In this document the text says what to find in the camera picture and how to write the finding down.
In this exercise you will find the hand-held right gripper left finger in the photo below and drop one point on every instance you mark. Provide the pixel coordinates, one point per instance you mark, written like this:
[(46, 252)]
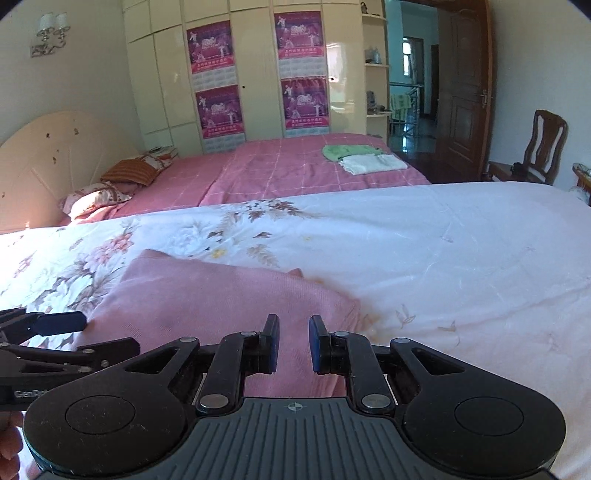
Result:
[(274, 344)]

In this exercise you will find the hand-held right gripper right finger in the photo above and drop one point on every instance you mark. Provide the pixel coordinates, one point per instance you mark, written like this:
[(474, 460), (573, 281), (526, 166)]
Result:
[(316, 344)]

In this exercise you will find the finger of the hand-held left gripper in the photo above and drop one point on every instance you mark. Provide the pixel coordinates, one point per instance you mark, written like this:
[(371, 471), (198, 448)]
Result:
[(60, 323), (106, 348)]

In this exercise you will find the pink knit sweater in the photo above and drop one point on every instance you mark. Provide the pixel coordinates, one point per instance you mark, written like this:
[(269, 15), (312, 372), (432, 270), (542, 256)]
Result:
[(221, 300)]

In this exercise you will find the person's left hand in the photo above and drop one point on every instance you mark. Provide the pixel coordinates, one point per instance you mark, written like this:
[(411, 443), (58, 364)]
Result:
[(9, 441)]

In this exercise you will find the pink floral pillow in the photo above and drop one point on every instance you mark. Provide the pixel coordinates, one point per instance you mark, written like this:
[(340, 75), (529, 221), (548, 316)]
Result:
[(94, 196)]

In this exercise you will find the white floral bedsheet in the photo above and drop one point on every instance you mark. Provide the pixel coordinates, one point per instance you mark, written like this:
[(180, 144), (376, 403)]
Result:
[(438, 258)]

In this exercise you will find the cream headboard with stickers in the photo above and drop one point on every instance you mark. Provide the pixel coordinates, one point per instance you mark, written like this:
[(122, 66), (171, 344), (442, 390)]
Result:
[(55, 157)]

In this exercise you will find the orange striped pillow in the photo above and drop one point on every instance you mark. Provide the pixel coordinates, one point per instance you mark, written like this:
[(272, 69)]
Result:
[(131, 171)]

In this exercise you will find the pink checked bed cover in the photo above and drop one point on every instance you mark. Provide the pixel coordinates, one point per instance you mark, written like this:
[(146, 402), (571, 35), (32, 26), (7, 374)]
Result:
[(277, 166)]

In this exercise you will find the white folded cloth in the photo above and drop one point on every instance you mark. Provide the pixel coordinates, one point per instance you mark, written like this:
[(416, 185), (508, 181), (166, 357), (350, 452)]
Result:
[(371, 164)]

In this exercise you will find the red patterned pillow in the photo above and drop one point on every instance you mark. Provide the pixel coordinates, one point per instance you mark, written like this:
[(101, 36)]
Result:
[(159, 156)]

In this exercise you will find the green folded cloth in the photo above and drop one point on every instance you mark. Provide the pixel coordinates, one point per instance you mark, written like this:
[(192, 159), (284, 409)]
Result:
[(348, 151)]

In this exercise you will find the metal drying rack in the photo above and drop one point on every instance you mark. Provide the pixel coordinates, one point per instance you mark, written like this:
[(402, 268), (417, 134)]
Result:
[(405, 113)]

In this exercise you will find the cream wardrobe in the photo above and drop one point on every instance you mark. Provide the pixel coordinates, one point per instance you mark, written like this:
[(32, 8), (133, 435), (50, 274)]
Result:
[(258, 74)]

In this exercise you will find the cream corner shelf unit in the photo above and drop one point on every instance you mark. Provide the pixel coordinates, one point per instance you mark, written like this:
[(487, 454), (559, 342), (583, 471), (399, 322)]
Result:
[(375, 78)]

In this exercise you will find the brown wooden door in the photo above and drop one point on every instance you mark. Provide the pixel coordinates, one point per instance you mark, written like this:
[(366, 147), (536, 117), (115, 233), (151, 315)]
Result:
[(464, 92)]

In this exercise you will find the glass vase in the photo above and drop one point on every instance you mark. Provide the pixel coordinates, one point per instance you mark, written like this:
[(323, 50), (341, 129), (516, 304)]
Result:
[(374, 55)]

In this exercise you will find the brown wooden chair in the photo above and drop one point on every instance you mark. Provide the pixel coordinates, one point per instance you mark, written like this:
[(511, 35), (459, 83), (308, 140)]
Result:
[(542, 143)]

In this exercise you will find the purple wall poster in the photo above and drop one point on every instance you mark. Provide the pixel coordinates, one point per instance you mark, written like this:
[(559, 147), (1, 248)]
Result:
[(298, 34), (208, 46), (219, 110), (304, 104)]

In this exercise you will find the wall lamp with glass shades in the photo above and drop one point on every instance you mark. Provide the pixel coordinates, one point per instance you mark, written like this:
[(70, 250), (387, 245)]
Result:
[(48, 34)]

